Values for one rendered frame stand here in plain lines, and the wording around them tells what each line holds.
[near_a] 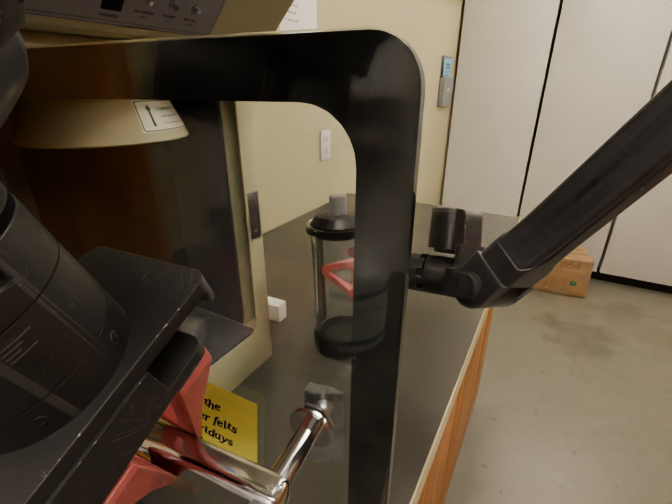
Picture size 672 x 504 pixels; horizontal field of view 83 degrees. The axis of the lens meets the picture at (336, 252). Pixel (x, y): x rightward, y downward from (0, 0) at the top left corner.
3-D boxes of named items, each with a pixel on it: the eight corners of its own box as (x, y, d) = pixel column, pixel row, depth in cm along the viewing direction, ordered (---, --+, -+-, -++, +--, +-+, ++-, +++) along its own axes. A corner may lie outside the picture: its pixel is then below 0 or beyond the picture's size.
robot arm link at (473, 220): (473, 303, 46) (515, 301, 50) (485, 207, 45) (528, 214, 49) (406, 283, 56) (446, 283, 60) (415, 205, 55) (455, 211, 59)
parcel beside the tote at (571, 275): (520, 287, 280) (528, 252, 269) (520, 269, 307) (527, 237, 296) (584, 299, 265) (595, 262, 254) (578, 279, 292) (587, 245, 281)
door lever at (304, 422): (199, 397, 24) (193, 365, 23) (333, 449, 21) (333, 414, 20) (128, 467, 20) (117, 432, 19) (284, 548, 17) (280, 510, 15)
